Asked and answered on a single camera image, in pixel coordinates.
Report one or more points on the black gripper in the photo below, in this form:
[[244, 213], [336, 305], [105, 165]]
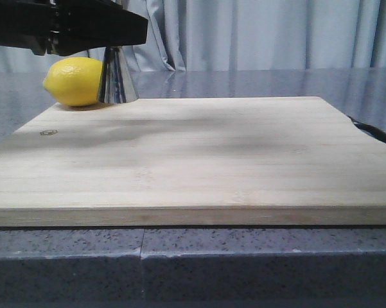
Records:
[[78, 25]]

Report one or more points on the black cutting board handle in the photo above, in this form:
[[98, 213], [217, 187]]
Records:
[[370, 130]]

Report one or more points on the wooden cutting board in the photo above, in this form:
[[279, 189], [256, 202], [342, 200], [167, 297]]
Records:
[[213, 161]]

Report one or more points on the steel double jigger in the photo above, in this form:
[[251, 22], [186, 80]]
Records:
[[116, 84]]

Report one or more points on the grey curtain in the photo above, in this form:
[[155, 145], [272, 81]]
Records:
[[259, 35]]

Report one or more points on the yellow lemon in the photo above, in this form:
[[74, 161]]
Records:
[[74, 81]]

